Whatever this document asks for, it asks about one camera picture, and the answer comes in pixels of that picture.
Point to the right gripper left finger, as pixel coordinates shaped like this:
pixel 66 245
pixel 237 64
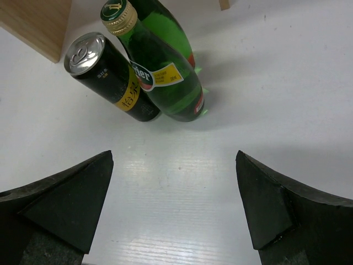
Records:
pixel 54 220

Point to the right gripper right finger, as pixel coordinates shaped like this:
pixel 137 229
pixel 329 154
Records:
pixel 290 222

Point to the wooden two-tier shelf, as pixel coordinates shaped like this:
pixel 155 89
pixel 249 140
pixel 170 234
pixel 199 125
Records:
pixel 42 24

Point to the black yellow can right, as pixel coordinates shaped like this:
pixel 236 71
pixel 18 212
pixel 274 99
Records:
pixel 97 64

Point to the green glass bottle front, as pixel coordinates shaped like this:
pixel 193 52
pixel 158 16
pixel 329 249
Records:
pixel 164 74

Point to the green glass bottle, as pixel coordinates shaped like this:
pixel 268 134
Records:
pixel 159 20
pixel 164 74

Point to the green glass bottle rear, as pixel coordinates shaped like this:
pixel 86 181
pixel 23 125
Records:
pixel 159 20

